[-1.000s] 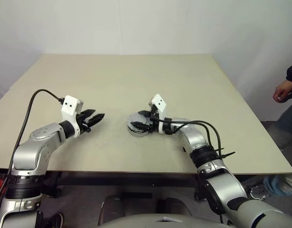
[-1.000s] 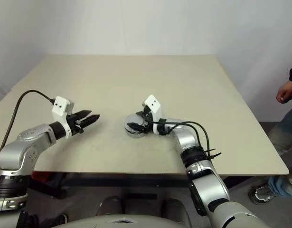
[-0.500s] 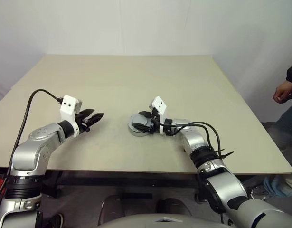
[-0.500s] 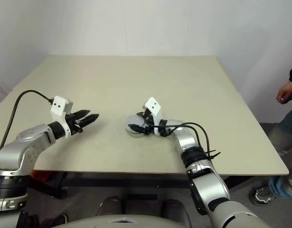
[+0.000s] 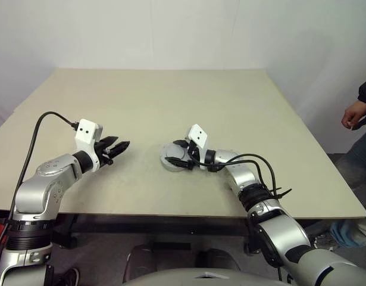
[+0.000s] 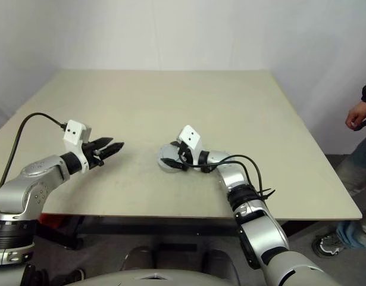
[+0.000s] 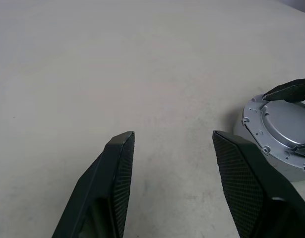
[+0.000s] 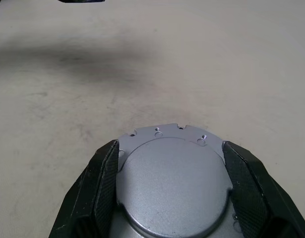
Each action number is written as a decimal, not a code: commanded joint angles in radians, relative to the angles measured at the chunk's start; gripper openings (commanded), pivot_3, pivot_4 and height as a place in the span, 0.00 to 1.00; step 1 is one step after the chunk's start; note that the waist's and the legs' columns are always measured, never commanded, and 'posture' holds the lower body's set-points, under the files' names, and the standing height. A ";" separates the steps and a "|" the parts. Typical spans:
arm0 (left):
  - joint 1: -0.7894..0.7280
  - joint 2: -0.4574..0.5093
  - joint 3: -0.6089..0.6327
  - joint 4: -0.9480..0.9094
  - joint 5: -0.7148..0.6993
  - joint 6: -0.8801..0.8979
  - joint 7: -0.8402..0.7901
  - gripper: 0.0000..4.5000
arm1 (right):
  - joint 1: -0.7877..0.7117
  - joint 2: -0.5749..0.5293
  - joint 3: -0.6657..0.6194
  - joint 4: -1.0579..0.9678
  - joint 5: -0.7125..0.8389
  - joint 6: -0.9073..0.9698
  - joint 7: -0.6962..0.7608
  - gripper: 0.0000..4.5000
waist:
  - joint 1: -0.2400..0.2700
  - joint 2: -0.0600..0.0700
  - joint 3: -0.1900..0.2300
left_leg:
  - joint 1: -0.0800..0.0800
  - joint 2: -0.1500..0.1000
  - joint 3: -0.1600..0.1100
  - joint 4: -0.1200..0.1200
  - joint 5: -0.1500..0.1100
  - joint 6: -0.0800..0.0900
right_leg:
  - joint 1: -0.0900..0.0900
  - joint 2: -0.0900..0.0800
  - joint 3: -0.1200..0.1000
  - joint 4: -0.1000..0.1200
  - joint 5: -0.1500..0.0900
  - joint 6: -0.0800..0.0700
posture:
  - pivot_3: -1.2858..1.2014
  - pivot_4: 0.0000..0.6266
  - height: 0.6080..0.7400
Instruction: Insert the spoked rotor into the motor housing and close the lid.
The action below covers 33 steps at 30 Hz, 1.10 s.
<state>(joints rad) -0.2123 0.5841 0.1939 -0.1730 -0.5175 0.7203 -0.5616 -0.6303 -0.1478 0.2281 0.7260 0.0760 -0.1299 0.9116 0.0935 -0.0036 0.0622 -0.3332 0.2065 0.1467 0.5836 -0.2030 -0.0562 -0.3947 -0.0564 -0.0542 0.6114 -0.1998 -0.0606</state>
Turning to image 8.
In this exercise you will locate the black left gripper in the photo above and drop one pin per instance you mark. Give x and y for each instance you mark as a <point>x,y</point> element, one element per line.
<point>80,1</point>

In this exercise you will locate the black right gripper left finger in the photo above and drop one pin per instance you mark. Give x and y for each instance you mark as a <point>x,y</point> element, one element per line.
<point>92,198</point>

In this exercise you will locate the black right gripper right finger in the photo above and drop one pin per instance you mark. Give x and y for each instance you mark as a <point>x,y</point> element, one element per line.
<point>256,198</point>

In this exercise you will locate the grey round motor lid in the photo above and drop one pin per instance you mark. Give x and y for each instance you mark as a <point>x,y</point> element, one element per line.
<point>172,186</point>

